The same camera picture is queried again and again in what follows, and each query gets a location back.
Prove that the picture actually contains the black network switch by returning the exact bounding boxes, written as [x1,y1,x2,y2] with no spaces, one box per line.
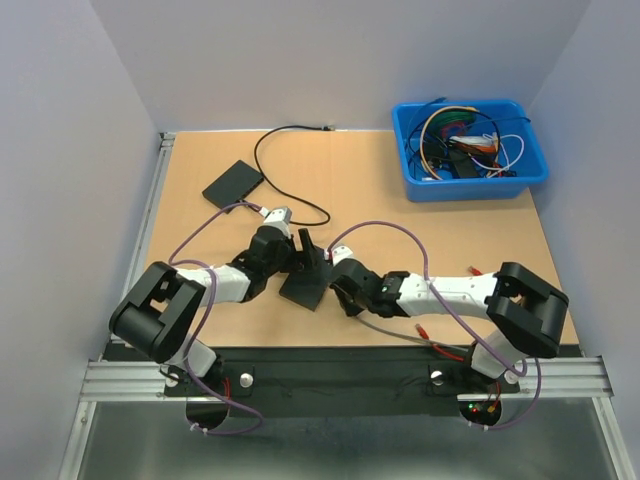
[202,160,264,210]
[279,261,331,312]

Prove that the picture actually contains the grey ethernet cable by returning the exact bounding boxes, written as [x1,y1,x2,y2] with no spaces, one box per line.
[349,312,474,354]

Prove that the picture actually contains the red ethernet cable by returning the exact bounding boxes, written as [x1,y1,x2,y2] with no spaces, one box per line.
[414,264,485,362]

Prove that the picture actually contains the black power cable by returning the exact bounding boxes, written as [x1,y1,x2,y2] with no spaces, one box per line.
[237,123,335,226]

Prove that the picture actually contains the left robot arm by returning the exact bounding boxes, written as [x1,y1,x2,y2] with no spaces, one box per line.
[109,226,329,394]

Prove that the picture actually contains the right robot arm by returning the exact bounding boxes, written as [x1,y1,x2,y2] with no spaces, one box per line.
[329,258,569,390]

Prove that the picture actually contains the blue plastic bin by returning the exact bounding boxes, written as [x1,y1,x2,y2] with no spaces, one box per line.
[391,98,549,202]

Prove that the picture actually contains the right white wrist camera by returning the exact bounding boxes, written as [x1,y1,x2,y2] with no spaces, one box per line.
[325,244,354,265]

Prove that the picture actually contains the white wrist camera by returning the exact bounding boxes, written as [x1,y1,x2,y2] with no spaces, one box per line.
[325,244,354,265]
[259,207,292,236]

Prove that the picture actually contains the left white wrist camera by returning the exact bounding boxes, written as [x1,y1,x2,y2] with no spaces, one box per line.
[259,207,292,236]

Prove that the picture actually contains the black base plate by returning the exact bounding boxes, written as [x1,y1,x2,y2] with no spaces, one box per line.
[97,344,521,419]

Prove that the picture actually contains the tangled cables in bin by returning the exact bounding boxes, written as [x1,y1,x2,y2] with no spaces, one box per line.
[404,94,532,182]

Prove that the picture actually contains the aluminium frame rail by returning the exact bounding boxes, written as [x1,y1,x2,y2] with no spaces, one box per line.
[80,358,613,402]

